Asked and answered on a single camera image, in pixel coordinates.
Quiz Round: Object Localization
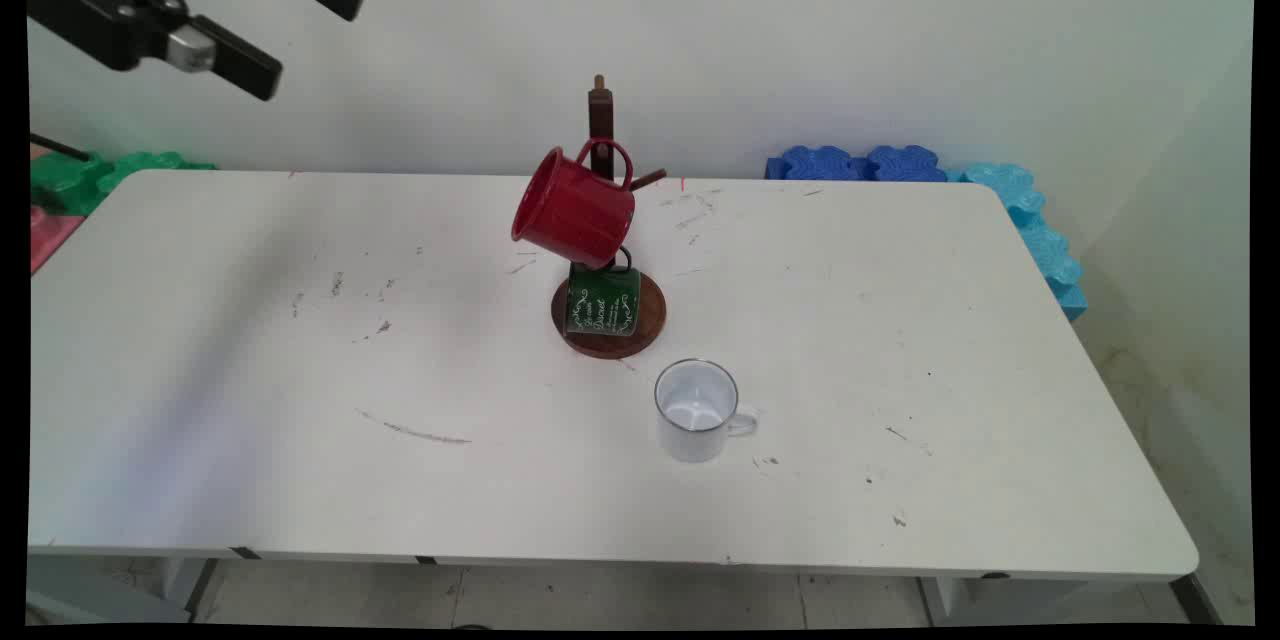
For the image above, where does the red enamel mug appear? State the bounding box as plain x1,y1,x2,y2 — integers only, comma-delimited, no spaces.
511,137,638,271

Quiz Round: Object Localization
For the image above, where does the green foam tile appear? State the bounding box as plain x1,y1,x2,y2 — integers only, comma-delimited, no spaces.
97,152,217,197
30,152,116,218

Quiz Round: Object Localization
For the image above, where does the thin black rod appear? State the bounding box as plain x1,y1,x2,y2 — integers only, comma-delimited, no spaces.
30,133,91,162

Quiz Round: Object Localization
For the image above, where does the pink foam tile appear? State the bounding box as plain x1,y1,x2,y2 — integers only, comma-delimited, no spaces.
30,205,87,276

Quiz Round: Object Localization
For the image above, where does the dark wooden mug tree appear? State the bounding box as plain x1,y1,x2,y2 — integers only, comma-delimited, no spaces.
550,73,668,361

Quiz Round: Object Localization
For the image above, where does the green enamel mug white print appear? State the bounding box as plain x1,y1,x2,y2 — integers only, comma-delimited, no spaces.
565,247,642,337

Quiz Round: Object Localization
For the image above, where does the dark blue foam tile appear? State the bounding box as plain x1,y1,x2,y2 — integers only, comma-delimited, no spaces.
765,145,869,183
864,145,949,183

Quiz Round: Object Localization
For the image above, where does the cyan foam tile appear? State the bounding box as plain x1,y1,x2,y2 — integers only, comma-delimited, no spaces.
948,161,1047,229
1018,220,1089,323

